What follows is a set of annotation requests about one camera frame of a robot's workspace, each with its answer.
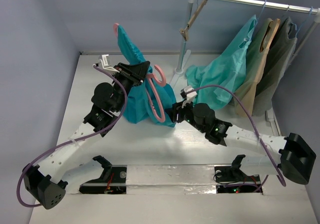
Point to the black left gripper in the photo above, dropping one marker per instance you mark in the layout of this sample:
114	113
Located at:
136	74

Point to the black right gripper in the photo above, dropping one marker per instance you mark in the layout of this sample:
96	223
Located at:
176	112

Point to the pink plastic hanger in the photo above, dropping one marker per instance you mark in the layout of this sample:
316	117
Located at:
162	82

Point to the teal blue t-shirt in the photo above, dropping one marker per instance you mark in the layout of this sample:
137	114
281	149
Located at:
141	99

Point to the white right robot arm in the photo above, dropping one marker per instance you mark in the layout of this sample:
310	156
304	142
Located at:
291	154

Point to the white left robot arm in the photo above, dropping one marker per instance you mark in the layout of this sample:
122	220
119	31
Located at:
43	177

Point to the beige wooden clip hanger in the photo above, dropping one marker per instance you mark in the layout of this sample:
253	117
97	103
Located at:
184	31

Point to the mint green hanging shirt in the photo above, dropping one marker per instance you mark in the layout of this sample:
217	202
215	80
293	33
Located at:
228	70

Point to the grey hanging shirt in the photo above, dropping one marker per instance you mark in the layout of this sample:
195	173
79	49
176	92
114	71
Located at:
277	61

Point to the olive tan hanging shirt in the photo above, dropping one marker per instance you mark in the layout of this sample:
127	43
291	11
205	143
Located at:
256	57

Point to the white metal clothes rack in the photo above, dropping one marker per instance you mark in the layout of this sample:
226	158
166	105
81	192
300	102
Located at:
194	7

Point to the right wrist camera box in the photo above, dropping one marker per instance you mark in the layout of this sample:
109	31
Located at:
188	94

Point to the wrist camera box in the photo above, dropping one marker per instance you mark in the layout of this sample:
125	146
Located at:
104	63
188	94

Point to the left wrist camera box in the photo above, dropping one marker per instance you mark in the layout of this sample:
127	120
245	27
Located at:
104	63

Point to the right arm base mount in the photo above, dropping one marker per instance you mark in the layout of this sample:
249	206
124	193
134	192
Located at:
230	179

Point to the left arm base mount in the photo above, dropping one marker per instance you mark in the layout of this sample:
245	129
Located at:
112	180

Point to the blue wire hanger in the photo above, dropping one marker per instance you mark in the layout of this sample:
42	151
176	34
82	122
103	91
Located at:
296	24
262	9

